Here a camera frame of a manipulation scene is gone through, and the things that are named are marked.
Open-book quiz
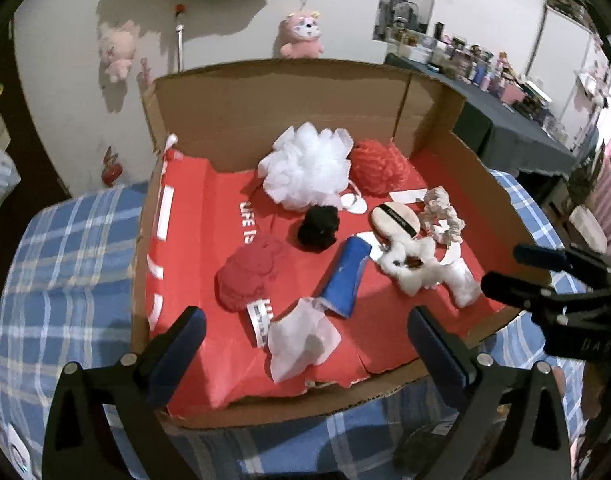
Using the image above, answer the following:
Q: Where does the metal pole with orange tip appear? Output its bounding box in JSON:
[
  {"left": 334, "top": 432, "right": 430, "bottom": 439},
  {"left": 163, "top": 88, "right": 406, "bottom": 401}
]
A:
[{"left": 173, "top": 4, "right": 187, "bottom": 72}]

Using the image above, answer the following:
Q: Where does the red hanging ornament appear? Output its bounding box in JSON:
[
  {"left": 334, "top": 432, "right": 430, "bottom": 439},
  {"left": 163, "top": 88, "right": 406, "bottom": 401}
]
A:
[{"left": 102, "top": 146, "right": 122, "bottom": 186}]

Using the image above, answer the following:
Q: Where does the table with dark cloth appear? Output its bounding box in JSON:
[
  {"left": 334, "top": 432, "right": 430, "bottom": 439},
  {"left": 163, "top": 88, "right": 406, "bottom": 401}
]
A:
[{"left": 384, "top": 52, "right": 579, "bottom": 176}]

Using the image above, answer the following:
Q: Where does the white tissue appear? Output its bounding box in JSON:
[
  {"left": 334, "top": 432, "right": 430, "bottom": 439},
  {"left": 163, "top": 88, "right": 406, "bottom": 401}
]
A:
[{"left": 266, "top": 297, "right": 342, "bottom": 385}]

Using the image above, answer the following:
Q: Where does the dark suitcase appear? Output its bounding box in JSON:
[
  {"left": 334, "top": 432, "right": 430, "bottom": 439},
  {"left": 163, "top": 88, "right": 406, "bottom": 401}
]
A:
[{"left": 545, "top": 0, "right": 599, "bottom": 26}]

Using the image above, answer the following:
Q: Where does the pink curtain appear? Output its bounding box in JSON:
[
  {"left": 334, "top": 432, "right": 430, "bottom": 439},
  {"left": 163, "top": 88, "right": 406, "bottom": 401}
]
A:
[{"left": 590, "top": 110, "right": 611, "bottom": 256}]

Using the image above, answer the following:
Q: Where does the orange mesh bath loofah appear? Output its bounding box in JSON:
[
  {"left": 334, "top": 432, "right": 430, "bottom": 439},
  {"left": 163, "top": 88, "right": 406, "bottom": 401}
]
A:
[{"left": 349, "top": 140, "right": 411, "bottom": 197}]

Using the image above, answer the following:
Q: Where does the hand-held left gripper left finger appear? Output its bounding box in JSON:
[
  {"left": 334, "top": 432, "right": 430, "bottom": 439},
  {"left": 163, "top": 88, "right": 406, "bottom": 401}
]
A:
[{"left": 42, "top": 305, "right": 208, "bottom": 480}]

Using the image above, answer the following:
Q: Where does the cardboard box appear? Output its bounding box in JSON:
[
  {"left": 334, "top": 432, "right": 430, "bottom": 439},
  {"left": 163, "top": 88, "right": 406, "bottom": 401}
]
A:
[{"left": 130, "top": 58, "right": 553, "bottom": 431}]

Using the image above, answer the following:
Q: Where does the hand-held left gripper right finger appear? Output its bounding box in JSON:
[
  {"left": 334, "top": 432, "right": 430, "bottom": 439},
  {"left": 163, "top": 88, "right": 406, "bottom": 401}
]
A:
[{"left": 407, "top": 305, "right": 572, "bottom": 480}]

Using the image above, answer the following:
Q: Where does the pink plush with white face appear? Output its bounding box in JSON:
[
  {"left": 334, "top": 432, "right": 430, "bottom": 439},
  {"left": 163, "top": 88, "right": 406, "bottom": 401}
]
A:
[{"left": 278, "top": 7, "right": 326, "bottom": 59}]

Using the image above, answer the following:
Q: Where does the beige powder puff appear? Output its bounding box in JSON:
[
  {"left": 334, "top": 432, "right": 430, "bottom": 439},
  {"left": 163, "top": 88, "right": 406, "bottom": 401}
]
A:
[{"left": 370, "top": 202, "right": 420, "bottom": 241}]

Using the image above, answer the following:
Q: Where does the pale pink plush toy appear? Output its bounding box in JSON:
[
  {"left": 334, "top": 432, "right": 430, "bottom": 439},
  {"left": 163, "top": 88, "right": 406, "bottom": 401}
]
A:
[{"left": 96, "top": 20, "right": 139, "bottom": 83}]

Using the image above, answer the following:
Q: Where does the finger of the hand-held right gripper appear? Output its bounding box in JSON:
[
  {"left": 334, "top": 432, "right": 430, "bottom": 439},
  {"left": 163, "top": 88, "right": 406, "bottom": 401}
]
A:
[
  {"left": 480, "top": 271, "right": 611, "bottom": 329},
  {"left": 513, "top": 242, "right": 611, "bottom": 288}
]

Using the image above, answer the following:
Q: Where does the row of cosmetic bottles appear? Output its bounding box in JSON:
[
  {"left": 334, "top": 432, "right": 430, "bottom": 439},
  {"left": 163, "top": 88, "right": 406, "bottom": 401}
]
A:
[{"left": 385, "top": 17, "right": 569, "bottom": 138}]

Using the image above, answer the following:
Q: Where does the blue plaid blanket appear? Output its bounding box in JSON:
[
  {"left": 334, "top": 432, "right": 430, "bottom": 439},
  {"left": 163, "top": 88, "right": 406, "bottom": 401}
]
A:
[{"left": 0, "top": 167, "right": 591, "bottom": 480}]

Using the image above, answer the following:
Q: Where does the blue tube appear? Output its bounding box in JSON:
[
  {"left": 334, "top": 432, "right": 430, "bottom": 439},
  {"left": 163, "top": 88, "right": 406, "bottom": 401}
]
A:
[{"left": 313, "top": 236, "right": 371, "bottom": 320}]

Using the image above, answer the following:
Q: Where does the white plush toy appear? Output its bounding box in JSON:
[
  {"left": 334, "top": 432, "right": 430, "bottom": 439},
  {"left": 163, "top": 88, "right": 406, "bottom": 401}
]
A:
[{"left": 383, "top": 232, "right": 481, "bottom": 308}]

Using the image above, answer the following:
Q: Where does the black fluffy scrunchie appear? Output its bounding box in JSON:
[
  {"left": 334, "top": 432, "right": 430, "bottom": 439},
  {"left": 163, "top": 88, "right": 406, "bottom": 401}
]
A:
[{"left": 296, "top": 206, "right": 340, "bottom": 252}]

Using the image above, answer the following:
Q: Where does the white mesh bath loofah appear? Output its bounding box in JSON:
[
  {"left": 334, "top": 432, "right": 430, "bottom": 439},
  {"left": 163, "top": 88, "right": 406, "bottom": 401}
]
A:
[{"left": 258, "top": 125, "right": 353, "bottom": 210}]

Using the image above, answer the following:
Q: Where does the white cabinet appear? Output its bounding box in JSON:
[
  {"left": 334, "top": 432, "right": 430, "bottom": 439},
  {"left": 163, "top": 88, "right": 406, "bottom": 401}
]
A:
[{"left": 523, "top": 0, "right": 611, "bottom": 151}]

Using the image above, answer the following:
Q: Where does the cream crochet scrunchie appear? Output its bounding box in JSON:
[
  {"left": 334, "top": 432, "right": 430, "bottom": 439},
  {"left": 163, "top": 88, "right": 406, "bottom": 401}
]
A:
[{"left": 418, "top": 186, "right": 466, "bottom": 246}]

